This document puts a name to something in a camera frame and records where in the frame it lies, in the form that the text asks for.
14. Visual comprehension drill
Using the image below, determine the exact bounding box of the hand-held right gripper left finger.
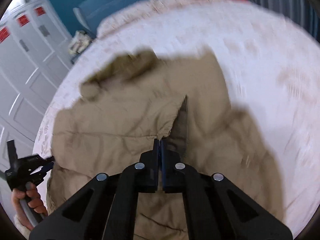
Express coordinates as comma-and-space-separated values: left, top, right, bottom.
29, 139, 160, 240

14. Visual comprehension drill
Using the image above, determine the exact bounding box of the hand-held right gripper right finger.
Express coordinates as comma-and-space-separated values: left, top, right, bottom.
161, 140, 293, 240

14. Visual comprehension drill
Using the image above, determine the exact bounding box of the tan puffer jacket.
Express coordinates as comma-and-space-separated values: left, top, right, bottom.
46, 50, 284, 240

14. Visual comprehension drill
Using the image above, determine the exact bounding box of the person's left hand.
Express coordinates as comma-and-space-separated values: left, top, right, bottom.
11, 182, 48, 220

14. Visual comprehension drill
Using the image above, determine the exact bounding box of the white panelled wardrobe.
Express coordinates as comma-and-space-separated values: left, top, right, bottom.
0, 0, 73, 205

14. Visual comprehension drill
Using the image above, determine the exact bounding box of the bedside clutter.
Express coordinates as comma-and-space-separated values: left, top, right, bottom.
68, 29, 91, 64

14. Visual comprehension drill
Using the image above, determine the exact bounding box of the white floral bedspread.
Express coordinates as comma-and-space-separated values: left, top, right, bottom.
37, 0, 320, 240

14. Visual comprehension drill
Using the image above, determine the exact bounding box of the grey striped curtain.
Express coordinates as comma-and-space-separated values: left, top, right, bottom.
240, 0, 320, 44

